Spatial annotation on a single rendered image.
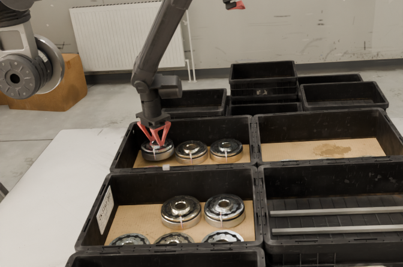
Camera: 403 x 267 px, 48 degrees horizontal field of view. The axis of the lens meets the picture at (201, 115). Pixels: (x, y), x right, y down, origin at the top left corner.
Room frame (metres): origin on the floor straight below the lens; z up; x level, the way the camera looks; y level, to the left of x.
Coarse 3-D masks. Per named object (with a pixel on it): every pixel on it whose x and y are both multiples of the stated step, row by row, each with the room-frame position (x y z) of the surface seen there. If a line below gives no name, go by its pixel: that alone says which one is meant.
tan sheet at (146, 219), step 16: (128, 208) 1.00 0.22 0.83; (144, 208) 0.99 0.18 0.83; (160, 208) 0.98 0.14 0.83; (112, 224) 0.94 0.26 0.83; (128, 224) 0.93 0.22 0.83; (144, 224) 0.92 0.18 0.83; (160, 224) 0.92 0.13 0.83; (208, 224) 0.90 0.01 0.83; (240, 224) 0.88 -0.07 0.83; (112, 240) 0.88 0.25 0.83
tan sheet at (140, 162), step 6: (246, 150) 1.24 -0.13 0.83; (138, 156) 1.27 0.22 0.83; (174, 156) 1.25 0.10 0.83; (246, 156) 1.20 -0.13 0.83; (138, 162) 1.24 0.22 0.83; (144, 162) 1.23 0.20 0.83; (150, 162) 1.23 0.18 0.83; (156, 162) 1.22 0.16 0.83; (162, 162) 1.22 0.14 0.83; (168, 162) 1.22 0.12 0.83; (174, 162) 1.21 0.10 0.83; (204, 162) 1.19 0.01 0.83; (210, 162) 1.19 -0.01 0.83; (216, 162) 1.19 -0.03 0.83; (234, 162) 1.17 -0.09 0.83; (240, 162) 1.17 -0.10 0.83; (246, 162) 1.17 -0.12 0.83
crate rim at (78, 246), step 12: (192, 168) 1.01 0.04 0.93; (204, 168) 1.00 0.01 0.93; (216, 168) 0.99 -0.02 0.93; (228, 168) 0.99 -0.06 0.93; (240, 168) 0.98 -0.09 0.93; (252, 168) 0.98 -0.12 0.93; (108, 180) 0.99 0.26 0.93; (252, 180) 0.92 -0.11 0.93; (96, 204) 0.89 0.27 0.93; (84, 228) 0.81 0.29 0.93; (84, 240) 0.77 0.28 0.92
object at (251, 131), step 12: (180, 120) 1.30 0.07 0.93; (192, 120) 1.30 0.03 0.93; (204, 120) 1.29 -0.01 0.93; (252, 120) 1.25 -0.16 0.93; (252, 132) 1.17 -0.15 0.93; (252, 144) 1.10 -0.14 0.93; (120, 156) 1.12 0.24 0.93; (252, 156) 1.03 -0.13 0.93; (132, 168) 1.04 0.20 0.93; (144, 168) 1.03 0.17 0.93; (156, 168) 1.03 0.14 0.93; (180, 168) 1.01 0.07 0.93
